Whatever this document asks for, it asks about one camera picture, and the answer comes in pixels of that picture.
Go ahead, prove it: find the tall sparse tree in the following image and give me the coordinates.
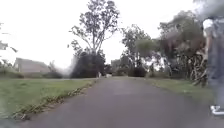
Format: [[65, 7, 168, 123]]
[[67, 0, 121, 59]]

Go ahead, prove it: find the dark round bush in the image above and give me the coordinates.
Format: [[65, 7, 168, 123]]
[[69, 50, 107, 79]]

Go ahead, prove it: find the grass verge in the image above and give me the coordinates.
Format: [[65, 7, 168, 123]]
[[133, 76, 214, 104]]

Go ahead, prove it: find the group of trees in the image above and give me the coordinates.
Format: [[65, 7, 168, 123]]
[[111, 23, 159, 78]]

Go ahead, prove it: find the row of flax bushes and trees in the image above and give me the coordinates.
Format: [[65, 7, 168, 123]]
[[156, 9, 209, 87]]

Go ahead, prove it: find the person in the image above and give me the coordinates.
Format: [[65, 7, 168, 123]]
[[201, 16, 224, 117]]

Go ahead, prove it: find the pale building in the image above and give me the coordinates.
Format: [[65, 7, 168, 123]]
[[13, 57, 52, 74]]

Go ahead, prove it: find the grey asphalt path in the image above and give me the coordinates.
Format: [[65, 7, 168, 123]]
[[13, 76, 224, 128]]

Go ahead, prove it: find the grass field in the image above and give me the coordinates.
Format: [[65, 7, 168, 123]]
[[0, 77, 99, 119]]

